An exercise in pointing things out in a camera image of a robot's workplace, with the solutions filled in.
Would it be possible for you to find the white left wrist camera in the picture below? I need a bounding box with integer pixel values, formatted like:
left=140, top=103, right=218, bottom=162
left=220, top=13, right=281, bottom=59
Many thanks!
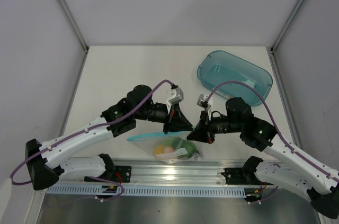
left=166, top=85, right=184, bottom=113

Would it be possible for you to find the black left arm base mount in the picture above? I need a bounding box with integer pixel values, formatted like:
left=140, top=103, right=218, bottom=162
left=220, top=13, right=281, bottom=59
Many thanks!
left=84, top=154, right=132, bottom=183

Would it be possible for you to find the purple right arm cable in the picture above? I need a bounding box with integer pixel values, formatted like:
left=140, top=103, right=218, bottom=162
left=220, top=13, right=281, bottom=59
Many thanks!
left=205, top=80, right=339, bottom=182

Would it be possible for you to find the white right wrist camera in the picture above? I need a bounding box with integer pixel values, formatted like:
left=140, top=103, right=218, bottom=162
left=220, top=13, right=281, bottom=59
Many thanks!
left=197, top=94, right=213, bottom=119

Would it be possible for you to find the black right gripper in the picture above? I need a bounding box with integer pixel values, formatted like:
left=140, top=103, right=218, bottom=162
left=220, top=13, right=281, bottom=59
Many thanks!
left=187, top=109, right=243, bottom=145

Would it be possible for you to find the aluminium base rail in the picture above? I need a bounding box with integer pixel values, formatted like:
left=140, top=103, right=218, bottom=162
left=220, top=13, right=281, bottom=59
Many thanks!
left=34, top=157, right=326, bottom=189

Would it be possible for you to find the white slotted cable duct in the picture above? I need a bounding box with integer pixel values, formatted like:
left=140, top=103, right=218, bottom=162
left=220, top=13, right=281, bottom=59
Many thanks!
left=47, top=184, right=246, bottom=198

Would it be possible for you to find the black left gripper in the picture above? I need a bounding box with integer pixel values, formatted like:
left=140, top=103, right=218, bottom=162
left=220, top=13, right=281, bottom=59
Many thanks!
left=135, top=103, right=193, bottom=135

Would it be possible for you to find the teal plastic tray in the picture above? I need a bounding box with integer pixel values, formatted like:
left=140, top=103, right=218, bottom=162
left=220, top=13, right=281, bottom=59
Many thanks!
left=197, top=50, right=273, bottom=106

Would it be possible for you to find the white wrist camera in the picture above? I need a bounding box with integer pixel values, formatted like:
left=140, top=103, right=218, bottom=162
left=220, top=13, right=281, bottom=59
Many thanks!
left=197, top=94, right=213, bottom=119
left=166, top=85, right=184, bottom=113

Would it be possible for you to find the green toy bell pepper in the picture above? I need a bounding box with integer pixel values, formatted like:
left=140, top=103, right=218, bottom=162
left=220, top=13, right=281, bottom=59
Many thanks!
left=177, top=140, right=198, bottom=159

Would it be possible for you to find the pink toy egg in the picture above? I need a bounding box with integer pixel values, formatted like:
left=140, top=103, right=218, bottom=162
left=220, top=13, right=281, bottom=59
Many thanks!
left=163, top=146, right=174, bottom=154

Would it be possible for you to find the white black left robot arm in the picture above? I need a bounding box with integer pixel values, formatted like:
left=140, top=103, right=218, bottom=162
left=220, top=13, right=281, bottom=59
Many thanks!
left=25, top=85, right=193, bottom=191

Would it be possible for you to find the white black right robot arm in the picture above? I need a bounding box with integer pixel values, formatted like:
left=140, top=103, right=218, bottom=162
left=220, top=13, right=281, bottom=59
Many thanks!
left=187, top=95, right=338, bottom=219

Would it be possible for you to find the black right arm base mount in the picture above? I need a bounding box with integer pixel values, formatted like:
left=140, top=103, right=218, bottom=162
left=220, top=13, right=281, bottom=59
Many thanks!
left=221, top=156, right=264, bottom=185

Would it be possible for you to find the clear zip bag teal zipper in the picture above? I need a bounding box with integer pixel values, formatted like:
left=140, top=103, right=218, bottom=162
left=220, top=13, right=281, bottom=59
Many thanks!
left=127, top=131, right=203, bottom=164

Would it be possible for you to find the yellow toy lemon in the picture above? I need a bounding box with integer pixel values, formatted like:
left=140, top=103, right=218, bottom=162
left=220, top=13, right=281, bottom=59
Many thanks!
left=153, top=145, right=165, bottom=155

